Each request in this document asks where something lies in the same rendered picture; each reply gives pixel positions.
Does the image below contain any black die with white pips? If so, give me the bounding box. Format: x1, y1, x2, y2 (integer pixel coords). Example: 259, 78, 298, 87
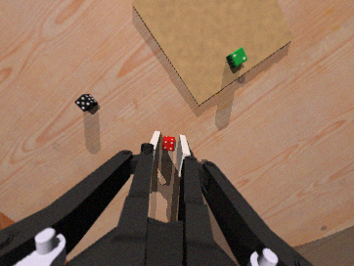
75, 94, 98, 111

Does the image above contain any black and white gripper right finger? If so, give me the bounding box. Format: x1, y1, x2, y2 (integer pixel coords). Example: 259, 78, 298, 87
177, 135, 313, 266

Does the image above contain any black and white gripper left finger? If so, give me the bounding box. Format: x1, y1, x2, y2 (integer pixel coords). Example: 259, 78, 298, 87
0, 131, 160, 266

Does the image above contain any tan flat mat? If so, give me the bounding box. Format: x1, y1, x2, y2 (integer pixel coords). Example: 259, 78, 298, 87
132, 0, 293, 105

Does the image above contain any green die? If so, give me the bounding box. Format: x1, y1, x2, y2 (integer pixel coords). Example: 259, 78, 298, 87
226, 47, 247, 68

